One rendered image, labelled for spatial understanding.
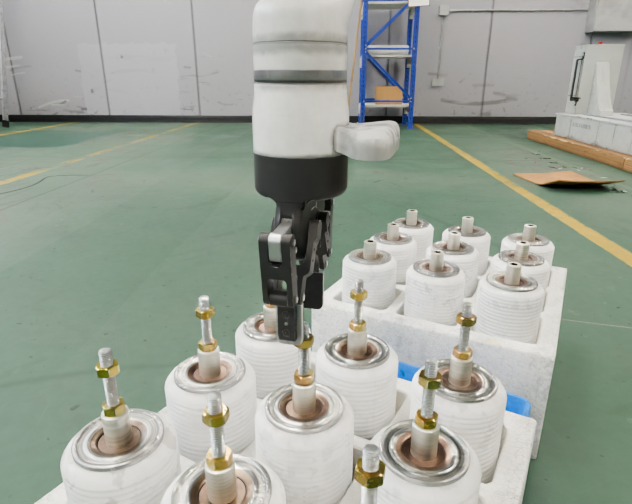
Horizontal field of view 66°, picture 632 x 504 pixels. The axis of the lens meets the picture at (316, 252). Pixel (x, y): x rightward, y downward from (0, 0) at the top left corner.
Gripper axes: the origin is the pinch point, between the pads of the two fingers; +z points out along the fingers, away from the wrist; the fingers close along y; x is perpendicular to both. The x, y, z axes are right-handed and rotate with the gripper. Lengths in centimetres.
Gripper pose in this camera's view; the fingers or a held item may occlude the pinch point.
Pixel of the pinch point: (301, 310)
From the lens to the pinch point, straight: 43.7
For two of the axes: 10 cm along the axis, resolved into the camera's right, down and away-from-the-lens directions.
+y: -2.6, 3.3, -9.1
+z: -0.1, 9.4, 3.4
